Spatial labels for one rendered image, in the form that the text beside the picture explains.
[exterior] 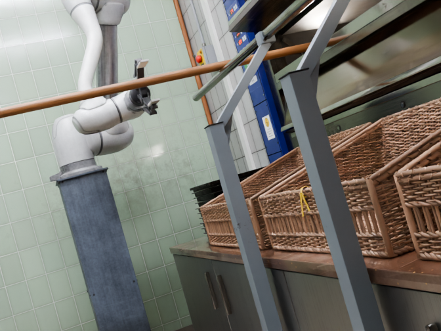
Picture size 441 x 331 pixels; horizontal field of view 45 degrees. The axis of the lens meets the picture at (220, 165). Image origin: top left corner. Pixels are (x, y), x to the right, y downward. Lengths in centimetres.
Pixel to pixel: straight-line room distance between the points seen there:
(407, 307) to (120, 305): 158
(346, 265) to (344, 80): 103
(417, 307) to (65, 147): 175
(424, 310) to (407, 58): 87
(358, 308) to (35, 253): 217
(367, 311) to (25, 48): 247
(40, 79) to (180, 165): 88
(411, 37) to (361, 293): 86
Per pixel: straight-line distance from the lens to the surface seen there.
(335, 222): 96
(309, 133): 95
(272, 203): 143
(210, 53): 286
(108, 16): 244
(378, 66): 173
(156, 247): 299
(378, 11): 171
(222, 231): 189
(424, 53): 156
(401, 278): 94
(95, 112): 204
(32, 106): 175
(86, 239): 233
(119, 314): 236
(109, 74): 247
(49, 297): 295
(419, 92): 162
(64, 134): 238
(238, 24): 222
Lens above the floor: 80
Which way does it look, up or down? 2 degrees up
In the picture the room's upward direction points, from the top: 16 degrees counter-clockwise
